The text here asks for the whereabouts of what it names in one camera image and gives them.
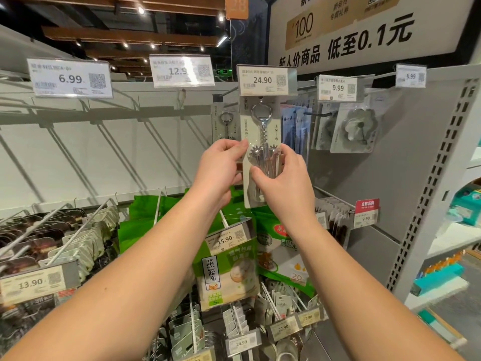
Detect person's right hand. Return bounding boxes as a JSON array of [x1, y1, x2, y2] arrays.
[[250, 143, 319, 228]]

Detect person's left hand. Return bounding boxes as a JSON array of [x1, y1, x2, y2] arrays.
[[188, 139, 249, 213]]

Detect carded metal wing corkscrew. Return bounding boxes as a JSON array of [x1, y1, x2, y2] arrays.
[[240, 95, 283, 209]]

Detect person's left forearm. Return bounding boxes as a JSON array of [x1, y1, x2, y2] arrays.
[[0, 188, 230, 361]]

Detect person's right forearm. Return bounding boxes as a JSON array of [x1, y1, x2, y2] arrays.
[[271, 213, 466, 361]]

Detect row of blue packets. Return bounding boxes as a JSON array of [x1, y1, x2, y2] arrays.
[[282, 104, 313, 163]]

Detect row of brown carded packets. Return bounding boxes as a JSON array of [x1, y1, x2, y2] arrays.
[[315, 197, 356, 248]]

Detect green white bag, red label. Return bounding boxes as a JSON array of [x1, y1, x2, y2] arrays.
[[251, 207, 317, 297]]

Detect green steamer cloth packet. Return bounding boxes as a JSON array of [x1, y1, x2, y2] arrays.
[[192, 218, 261, 312]]

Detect row of plain green packets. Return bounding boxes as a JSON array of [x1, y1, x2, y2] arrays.
[[118, 189, 245, 257]]

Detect red-topped price tag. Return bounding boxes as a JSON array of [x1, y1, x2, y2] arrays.
[[353, 199, 380, 229]]

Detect large white price tag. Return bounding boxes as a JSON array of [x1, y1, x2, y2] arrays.
[[26, 58, 113, 99], [149, 54, 216, 89], [0, 264, 82, 306]]

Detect row of white carded tools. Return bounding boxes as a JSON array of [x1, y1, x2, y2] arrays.
[[255, 280, 320, 324]]

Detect row of small white packets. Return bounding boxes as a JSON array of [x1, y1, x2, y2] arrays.
[[222, 304, 249, 339]]

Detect small white price tag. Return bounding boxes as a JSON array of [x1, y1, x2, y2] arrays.
[[395, 63, 428, 89], [225, 329, 262, 358], [180, 349, 217, 361], [297, 308, 325, 328], [266, 316, 302, 341]]

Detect row of grey carded packets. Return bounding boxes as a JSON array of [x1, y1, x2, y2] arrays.
[[160, 301, 213, 361]]

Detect grey perforated shelf upright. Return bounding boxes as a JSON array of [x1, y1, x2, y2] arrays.
[[386, 65, 481, 302]]

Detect orange aisle sign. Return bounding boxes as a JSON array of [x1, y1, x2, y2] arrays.
[[225, 0, 250, 21]]

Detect large white promotion sign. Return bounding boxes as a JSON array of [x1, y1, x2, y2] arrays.
[[268, 0, 473, 74]]

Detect row of dark carded packets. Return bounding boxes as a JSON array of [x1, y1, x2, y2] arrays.
[[0, 208, 122, 282]]

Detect long teal box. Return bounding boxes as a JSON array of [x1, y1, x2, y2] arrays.
[[410, 263, 465, 297]]

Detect teal boxes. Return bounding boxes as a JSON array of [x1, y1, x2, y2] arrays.
[[450, 183, 481, 227]]

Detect carded keychain bottle opener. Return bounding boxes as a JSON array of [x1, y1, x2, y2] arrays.
[[212, 101, 241, 142]]

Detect empty metal hook rail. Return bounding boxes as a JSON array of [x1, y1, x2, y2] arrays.
[[0, 70, 241, 207]]

